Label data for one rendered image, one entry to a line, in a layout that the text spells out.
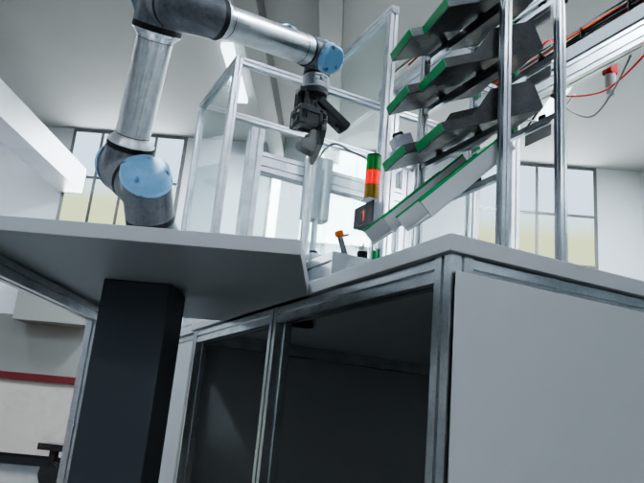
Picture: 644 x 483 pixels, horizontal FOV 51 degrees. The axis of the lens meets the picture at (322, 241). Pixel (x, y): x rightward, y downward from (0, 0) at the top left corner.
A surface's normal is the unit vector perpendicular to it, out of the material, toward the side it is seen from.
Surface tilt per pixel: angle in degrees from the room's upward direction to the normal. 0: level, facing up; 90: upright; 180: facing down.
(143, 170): 51
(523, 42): 90
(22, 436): 90
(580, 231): 90
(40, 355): 90
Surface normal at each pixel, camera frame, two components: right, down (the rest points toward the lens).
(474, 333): 0.45, -0.20
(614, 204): -0.02, -0.27
